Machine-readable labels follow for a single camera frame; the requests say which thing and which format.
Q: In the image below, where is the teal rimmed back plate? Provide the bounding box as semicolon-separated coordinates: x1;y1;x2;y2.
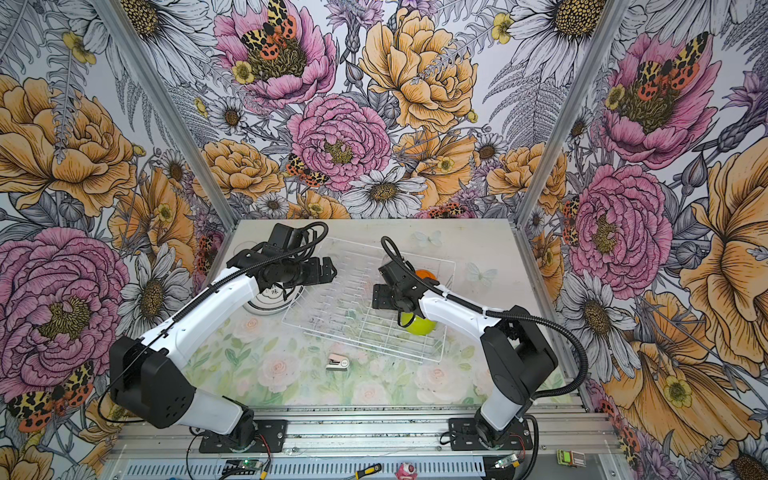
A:
243;286;304;316

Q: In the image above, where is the clear plastic glass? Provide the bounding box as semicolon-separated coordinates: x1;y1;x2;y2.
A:
234;241;263;254

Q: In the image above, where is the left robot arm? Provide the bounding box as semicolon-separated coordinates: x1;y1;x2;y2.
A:
106;221;337;450

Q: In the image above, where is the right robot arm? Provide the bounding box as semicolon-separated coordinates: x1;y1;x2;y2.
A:
372;260;562;448

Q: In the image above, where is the orange plastic bowl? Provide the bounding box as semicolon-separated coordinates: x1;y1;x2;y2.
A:
415;269;439;284

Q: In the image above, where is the lime green plastic bowl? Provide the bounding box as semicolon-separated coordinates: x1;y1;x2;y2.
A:
398;312;437;336

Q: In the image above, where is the floral table mat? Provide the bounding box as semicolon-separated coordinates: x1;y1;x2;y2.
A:
184;310;493;408

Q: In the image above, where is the yellow black screwdriver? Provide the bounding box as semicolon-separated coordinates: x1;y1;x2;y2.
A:
345;463;383;480

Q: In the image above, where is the pink small toy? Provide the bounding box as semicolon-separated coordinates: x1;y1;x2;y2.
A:
395;462;418;480

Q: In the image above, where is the green circuit board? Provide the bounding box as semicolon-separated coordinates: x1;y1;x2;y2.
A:
221;459;271;479

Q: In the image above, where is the small green device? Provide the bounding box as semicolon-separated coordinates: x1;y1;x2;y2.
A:
556;449;586;468

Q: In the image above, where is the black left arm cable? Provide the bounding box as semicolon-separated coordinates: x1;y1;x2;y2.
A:
95;221;330;424

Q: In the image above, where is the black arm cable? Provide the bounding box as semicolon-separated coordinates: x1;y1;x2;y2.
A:
380;235;589;400
95;221;330;424

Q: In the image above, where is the white wire dish rack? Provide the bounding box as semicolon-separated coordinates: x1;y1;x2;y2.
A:
282;238;447;363

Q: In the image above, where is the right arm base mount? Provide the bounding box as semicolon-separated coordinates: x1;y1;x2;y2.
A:
439;413;533;451

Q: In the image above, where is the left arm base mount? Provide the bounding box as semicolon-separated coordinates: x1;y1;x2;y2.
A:
199;409;288;454

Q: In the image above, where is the aluminium corner post left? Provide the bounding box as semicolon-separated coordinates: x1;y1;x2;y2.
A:
94;1;238;232

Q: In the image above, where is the aluminium corner post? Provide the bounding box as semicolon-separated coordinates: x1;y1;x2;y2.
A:
94;1;238;232
515;1;628;228

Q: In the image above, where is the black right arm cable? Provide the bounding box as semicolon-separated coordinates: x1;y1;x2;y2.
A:
380;235;589;400

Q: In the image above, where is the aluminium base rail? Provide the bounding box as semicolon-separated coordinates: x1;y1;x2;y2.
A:
100;405;631;479

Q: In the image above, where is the aluminium corner post right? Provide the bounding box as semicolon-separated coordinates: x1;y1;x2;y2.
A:
515;1;628;228

